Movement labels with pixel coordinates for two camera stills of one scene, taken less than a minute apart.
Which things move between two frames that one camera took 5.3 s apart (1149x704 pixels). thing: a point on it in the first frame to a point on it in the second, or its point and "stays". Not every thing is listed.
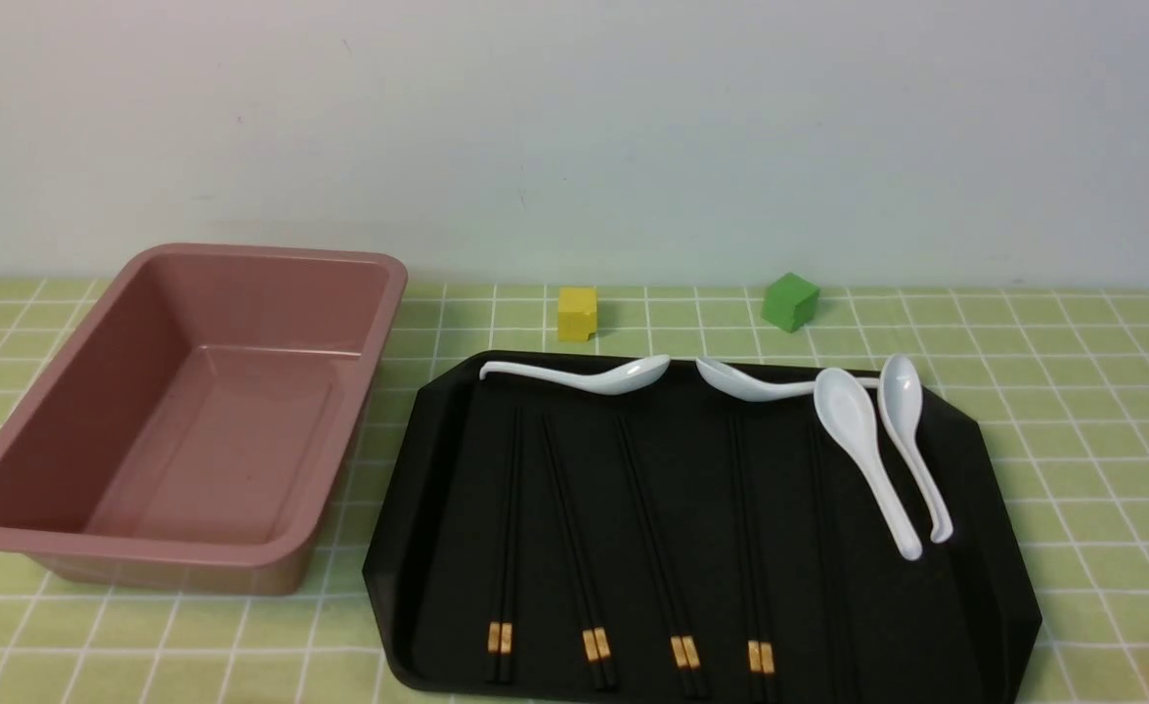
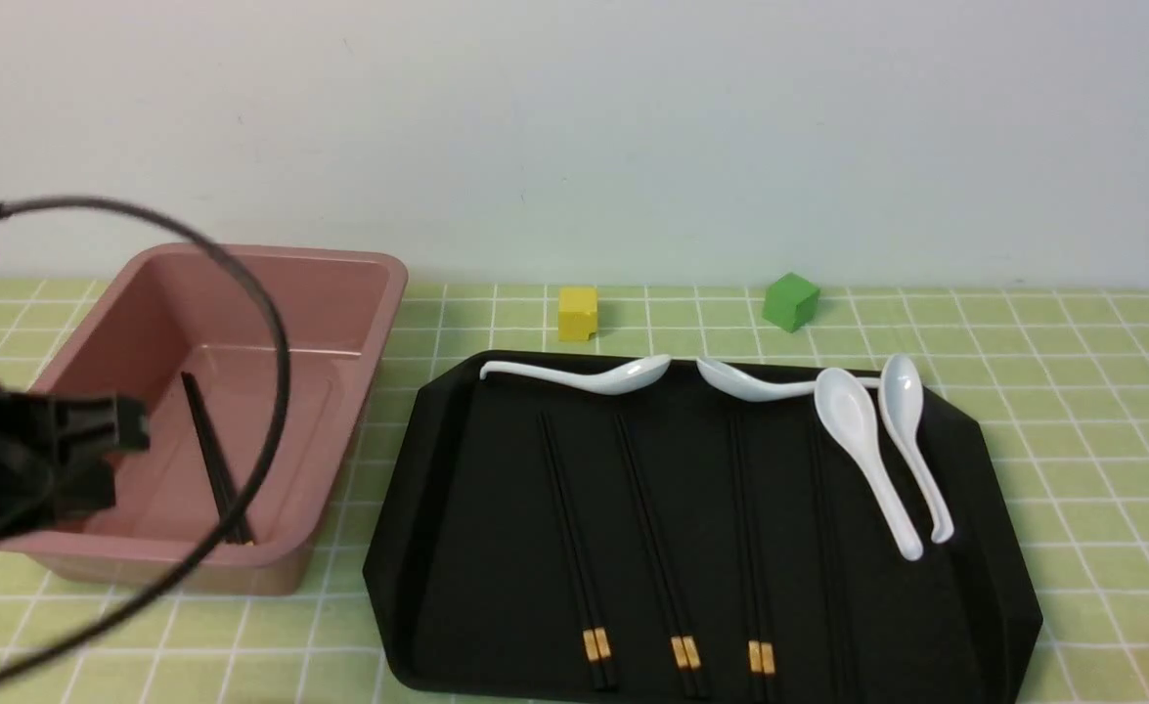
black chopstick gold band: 685,648 stays
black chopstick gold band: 495,622 to 219,486
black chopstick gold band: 507,639 to 239,533
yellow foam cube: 577,313 stays
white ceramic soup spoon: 743,387 stays
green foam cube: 789,302 stays
